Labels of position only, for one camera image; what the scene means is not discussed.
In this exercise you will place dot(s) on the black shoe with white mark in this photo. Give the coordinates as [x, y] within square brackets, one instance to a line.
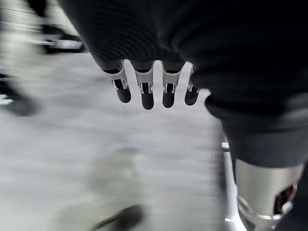
[16, 101]

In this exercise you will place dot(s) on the black low stand base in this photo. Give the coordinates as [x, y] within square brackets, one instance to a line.
[63, 42]

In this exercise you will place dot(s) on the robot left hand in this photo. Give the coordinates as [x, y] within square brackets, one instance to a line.
[216, 48]

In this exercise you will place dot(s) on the silver metal post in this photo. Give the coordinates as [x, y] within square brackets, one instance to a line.
[229, 183]

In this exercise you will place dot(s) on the dark robot foot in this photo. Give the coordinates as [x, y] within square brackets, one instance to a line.
[127, 216]

